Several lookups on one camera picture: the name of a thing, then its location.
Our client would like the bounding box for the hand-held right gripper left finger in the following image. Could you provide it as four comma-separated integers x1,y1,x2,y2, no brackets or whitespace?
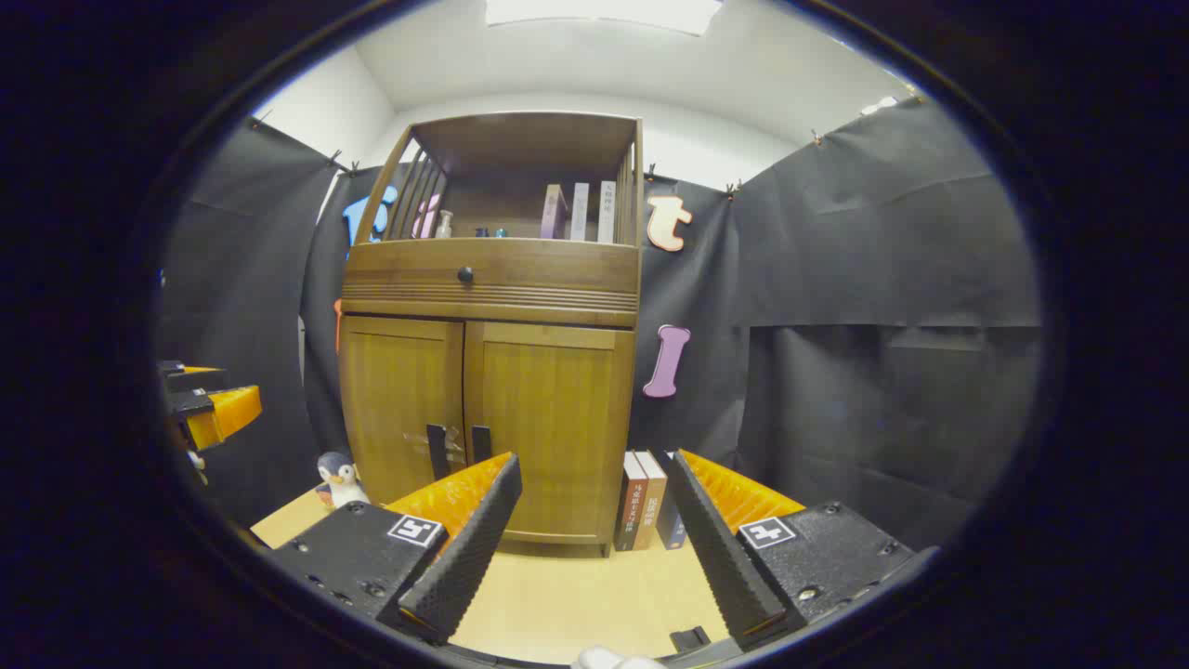
269,452,524,644

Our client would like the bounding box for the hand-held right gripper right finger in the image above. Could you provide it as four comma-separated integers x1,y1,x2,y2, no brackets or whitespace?
663,450,939,649

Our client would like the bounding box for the wooden double-door shoe cabinet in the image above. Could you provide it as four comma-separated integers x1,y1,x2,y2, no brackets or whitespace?
337,111,645,558

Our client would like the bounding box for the wooden cabinet drawer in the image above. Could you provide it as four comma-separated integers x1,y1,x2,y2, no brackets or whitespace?
343,238,641,313

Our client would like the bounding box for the blue book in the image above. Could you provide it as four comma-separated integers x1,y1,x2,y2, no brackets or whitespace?
655,453,689,550

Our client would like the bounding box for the light brown book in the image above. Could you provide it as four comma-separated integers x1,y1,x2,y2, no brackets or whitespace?
634,452,668,551

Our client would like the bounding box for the red-brown book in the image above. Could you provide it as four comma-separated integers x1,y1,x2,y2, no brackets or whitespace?
615,452,648,552

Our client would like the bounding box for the penguin plush toy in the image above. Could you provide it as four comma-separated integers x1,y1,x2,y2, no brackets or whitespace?
316,452,371,510

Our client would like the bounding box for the black backdrop cloth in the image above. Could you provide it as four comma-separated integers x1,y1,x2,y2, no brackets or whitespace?
156,93,1043,558

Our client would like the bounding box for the ceiling light panel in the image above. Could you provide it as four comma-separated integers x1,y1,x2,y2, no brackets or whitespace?
483,0,725,37

